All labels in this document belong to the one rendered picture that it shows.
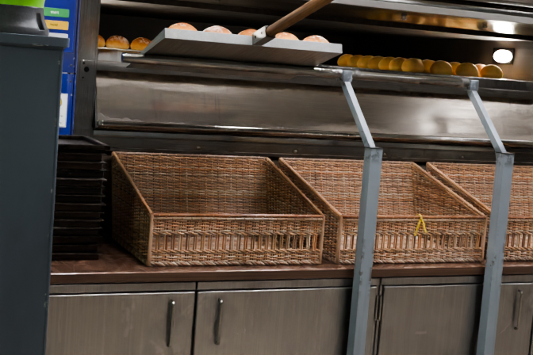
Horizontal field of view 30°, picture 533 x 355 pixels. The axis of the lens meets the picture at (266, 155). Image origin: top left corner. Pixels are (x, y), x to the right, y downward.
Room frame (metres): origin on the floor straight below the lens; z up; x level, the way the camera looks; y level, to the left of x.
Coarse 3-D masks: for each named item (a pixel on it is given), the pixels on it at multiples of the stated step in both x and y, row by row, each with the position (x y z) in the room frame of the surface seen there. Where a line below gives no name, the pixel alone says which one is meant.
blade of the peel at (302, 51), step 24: (144, 48) 2.87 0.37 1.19; (168, 48) 2.82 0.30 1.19; (192, 48) 2.83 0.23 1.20; (216, 48) 2.84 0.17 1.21; (240, 48) 2.85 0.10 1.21; (264, 48) 2.86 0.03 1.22; (288, 48) 2.87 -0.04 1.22; (312, 48) 2.90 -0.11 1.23; (336, 48) 2.94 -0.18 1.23; (192, 72) 3.11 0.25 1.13; (216, 72) 3.12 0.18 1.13; (240, 72) 3.14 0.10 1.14
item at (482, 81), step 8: (104, 48) 3.19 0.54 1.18; (104, 56) 3.19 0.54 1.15; (112, 56) 3.20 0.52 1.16; (120, 56) 3.21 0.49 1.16; (392, 72) 3.63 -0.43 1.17; (400, 72) 3.64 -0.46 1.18; (408, 72) 3.66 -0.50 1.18; (480, 80) 3.79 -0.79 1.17; (488, 80) 3.80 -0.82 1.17; (496, 80) 3.82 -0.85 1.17; (504, 80) 3.83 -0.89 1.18; (512, 80) 3.85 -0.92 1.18; (488, 88) 3.80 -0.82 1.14; (496, 88) 3.82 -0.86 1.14; (504, 88) 3.83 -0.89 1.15; (512, 88) 3.85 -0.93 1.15; (520, 88) 3.86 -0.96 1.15; (528, 88) 3.88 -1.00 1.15
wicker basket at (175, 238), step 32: (128, 160) 3.19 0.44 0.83; (160, 160) 3.24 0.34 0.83; (192, 160) 3.28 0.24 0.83; (224, 160) 3.33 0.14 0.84; (256, 160) 3.37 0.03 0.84; (128, 192) 2.98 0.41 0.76; (160, 192) 3.21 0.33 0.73; (192, 192) 3.25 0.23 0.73; (224, 192) 3.30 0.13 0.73; (256, 192) 3.35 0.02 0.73; (288, 192) 3.21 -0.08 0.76; (128, 224) 2.96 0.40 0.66; (160, 224) 2.77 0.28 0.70; (192, 224) 2.81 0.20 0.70; (224, 224) 2.84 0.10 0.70; (256, 224) 2.88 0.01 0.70; (288, 224) 2.92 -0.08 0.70; (320, 224) 2.97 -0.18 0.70; (160, 256) 2.77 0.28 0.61; (192, 256) 2.81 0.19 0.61; (224, 256) 2.85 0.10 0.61; (256, 256) 2.89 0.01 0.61; (288, 256) 2.93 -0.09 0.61; (320, 256) 2.97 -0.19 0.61
